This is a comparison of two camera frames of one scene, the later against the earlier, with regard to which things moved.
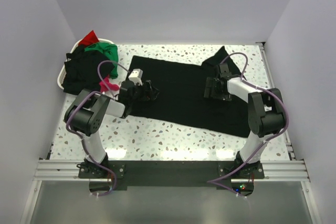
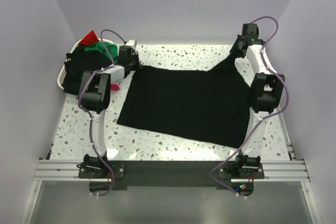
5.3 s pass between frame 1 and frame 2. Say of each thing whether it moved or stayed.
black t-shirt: moved
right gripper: moved
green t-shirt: stayed
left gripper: moved
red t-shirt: stayed
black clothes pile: stayed
